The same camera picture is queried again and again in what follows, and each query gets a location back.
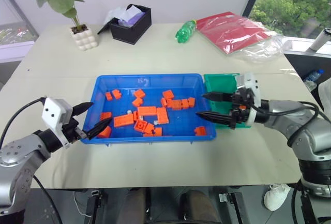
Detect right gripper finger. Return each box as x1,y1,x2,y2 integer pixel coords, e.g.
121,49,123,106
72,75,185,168
201,92,234,103
195,111,235,128

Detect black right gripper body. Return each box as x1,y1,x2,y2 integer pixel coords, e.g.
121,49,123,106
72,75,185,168
229,89,255,131

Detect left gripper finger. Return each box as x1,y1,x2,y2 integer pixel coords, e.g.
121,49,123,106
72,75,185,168
71,101,95,117
82,118,113,141

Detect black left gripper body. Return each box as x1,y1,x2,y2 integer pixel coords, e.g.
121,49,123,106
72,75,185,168
61,116,88,145

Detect green plastic tray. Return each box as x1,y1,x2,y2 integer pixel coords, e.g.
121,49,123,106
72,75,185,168
203,73,250,129

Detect black square box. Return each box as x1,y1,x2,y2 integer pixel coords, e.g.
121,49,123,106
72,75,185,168
110,4,153,46

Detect blue plastic bin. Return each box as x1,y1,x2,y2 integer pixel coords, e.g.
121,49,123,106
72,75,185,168
80,73,217,146

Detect clear plastic bag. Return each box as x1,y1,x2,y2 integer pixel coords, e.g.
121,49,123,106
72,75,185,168
196,13,285,63

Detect red folder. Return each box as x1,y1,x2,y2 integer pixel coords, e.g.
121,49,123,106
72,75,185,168
195,11,279,55

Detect black side counter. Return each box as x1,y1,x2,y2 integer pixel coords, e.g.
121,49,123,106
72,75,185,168
283,39,331,99

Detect white bubble plant pot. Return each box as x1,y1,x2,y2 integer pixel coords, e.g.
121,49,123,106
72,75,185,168
70,24,99,52

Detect green plastic bottle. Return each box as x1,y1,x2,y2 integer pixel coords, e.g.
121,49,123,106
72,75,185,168
175,19,198,44

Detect clear water bottle blue cap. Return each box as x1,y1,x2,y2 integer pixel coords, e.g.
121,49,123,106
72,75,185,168
303,68,325,92

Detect person white clothing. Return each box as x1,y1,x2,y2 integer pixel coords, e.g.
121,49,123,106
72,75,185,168
317,78,331,112

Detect dark rounded shape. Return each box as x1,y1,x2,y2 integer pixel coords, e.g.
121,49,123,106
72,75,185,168
126,187,152,224
179,189,220,224

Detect white sneaker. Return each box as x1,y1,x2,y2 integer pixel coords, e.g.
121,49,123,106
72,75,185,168
263,183,292,212

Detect white cylinder with black cap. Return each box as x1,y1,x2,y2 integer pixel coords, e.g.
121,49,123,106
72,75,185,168
310,27,331,52

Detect white and purple plastic bags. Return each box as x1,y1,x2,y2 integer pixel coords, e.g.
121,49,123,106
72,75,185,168
104,4,144,27

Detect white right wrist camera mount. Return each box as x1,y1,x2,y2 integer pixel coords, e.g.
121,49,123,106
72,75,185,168
235,72,262,127

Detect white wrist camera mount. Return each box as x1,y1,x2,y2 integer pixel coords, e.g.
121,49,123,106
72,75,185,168
41,97,74,149
235,72,262,127

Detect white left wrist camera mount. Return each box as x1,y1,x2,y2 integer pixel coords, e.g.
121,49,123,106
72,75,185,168
41,97,74,149

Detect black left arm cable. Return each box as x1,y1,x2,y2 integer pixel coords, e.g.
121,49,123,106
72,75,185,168
0,97,45,148

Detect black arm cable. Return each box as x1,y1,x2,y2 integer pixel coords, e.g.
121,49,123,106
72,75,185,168
255,101,331,147
0,97,45,148

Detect thin black hanging cable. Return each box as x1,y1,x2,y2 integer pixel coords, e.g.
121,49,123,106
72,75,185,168
32,174,63,224
291,179,320,224

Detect thin white cable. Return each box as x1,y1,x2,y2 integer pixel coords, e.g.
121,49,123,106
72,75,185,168
73,190,93,218

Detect black table leg bracket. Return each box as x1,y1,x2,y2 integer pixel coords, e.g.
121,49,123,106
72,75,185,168
86,189,103,224
219,192,246,224

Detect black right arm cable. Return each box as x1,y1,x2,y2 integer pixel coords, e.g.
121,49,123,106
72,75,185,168
255,101,331,147

